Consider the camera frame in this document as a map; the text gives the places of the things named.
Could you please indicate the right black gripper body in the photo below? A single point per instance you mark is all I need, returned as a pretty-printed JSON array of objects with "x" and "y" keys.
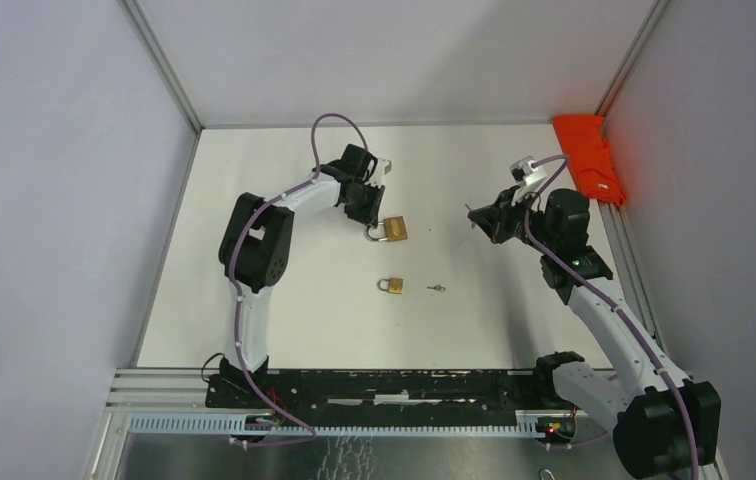
[{"x": 512, "y": 216}]

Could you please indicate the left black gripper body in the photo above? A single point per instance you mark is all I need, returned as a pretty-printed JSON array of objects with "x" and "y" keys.
[{"x": 366, "y": 203}]

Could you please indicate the large brass padlock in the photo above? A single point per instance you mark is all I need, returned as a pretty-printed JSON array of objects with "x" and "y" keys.
[{"x": 390, "y": 229}]

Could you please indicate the small brass padlock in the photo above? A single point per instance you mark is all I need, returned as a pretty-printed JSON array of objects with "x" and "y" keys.
[{"x": 391, "y": 285}]

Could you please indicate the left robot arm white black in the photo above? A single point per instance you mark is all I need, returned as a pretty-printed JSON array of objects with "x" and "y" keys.
[{"x": 256, "y": 245}]

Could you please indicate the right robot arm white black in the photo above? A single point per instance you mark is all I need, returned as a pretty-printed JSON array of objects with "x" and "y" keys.
[{"x": 659, "y": 419}]

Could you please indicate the orange folded cloth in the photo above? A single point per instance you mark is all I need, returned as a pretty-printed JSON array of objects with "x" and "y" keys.
[{"x": 591, "y": 166}]

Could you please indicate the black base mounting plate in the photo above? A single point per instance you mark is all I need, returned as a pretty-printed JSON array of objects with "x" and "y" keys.
[{"x": 385, "y": 398}]

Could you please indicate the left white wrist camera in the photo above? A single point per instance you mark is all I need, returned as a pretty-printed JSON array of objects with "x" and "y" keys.
[{"x": 382, "y": 168}]

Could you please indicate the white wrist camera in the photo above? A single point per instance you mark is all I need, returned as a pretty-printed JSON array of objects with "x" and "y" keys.
[
  {"x": 382, "y": 168},
  {"x": 527, "y": 174}
]

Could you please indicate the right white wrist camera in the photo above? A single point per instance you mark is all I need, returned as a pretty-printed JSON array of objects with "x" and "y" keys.
[{"x": 527, "y": 174}]

